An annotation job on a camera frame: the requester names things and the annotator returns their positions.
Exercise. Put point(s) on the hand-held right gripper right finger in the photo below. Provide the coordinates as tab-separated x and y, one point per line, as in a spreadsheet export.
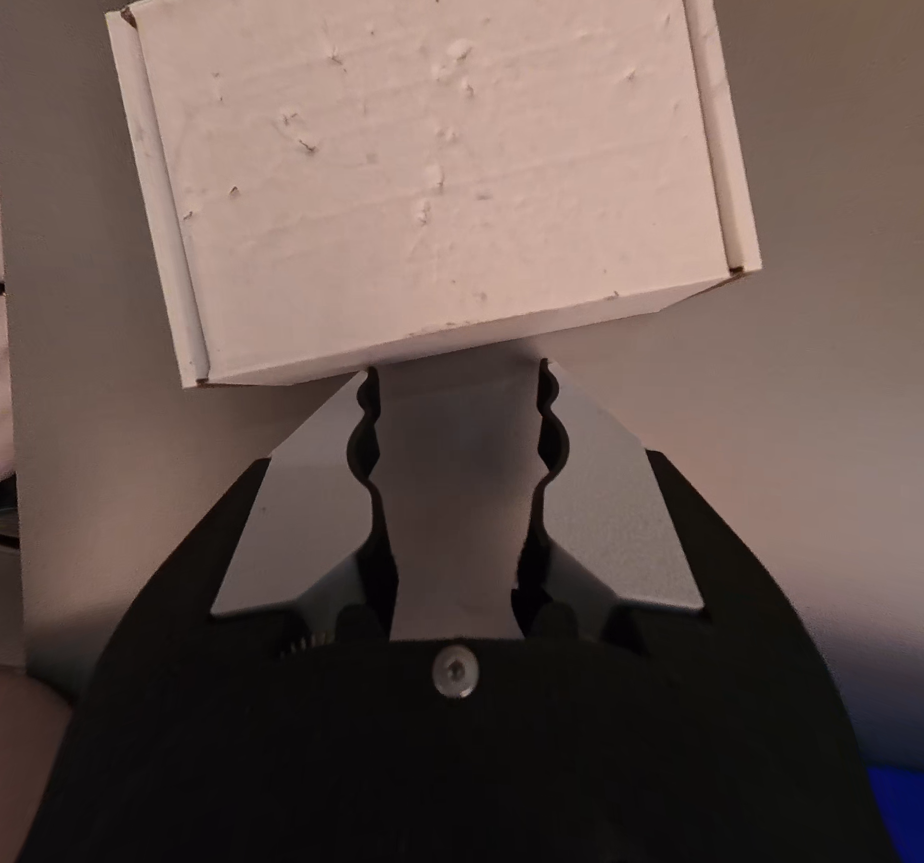
621	531

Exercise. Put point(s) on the white cardboard box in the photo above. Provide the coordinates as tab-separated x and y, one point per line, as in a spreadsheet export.
433	155

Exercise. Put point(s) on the blue plastic bin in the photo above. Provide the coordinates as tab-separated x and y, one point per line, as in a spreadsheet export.
902	820

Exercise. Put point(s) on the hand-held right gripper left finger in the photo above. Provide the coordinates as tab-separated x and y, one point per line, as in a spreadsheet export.
289	531

